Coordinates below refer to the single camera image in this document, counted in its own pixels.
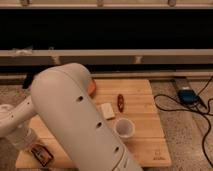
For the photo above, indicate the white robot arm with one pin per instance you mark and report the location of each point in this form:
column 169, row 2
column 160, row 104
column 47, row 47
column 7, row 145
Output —
column 58, row 95

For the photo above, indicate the orange round object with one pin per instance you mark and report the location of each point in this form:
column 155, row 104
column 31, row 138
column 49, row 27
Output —
column 92, row 87

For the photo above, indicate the blue power adapter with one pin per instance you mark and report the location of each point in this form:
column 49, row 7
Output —
column 187, row 97

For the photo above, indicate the black orange card box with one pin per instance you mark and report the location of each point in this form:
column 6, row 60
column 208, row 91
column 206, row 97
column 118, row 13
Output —
column 42, row 154

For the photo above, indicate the red oval object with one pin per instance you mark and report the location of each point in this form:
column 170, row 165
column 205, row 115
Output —
column 120, row 103

